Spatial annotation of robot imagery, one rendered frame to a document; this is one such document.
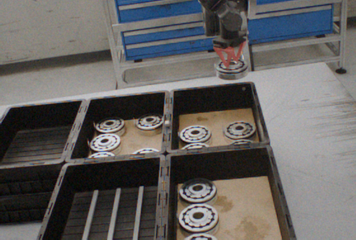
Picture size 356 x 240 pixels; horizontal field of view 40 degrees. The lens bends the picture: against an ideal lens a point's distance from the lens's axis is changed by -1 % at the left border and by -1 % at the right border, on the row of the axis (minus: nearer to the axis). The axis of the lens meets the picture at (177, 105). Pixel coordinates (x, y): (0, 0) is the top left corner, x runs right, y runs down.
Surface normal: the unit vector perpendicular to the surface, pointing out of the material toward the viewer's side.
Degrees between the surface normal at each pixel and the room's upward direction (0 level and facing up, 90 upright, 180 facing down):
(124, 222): 0
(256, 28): 90
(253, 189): 0
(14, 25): 90
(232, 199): 0
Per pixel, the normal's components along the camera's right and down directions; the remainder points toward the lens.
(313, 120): -0.12, -0.87
